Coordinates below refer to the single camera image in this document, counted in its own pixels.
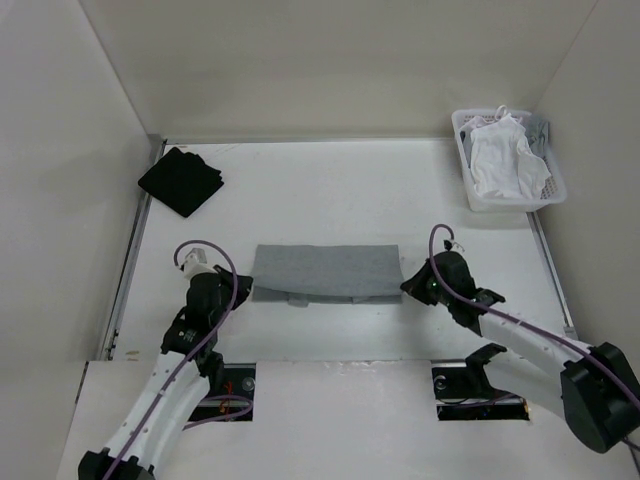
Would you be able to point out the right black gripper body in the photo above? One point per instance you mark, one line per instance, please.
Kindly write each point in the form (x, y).
(423, 287)

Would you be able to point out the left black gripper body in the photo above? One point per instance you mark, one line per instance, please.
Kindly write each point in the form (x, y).
(227, 294)

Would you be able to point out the grey tank top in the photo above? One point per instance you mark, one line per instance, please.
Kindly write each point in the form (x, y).
(350, 274)

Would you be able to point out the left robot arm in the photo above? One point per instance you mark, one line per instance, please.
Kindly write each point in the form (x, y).
(187, 387)

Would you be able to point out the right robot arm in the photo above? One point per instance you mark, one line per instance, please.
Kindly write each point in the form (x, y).
(593, 389)

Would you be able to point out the folded black tank top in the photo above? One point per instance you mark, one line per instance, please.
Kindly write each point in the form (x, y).
(182, 181)

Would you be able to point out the white tank top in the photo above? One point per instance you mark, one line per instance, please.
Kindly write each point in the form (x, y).
(500, 159)

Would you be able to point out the white plastic laundry basket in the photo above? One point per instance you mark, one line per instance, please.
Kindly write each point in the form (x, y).
(554, 191)

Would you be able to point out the grey garment in basket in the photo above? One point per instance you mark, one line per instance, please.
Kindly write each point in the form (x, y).
(537, 131)

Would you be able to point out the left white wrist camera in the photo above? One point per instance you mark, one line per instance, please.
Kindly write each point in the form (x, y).
(195, 263)

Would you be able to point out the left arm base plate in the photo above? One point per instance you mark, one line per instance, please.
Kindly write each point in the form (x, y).
(242, 387)

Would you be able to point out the metal table edge rail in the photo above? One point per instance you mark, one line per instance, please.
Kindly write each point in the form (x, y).
(112, 320)

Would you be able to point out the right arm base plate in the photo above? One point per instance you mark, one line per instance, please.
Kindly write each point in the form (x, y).
(450, 400)

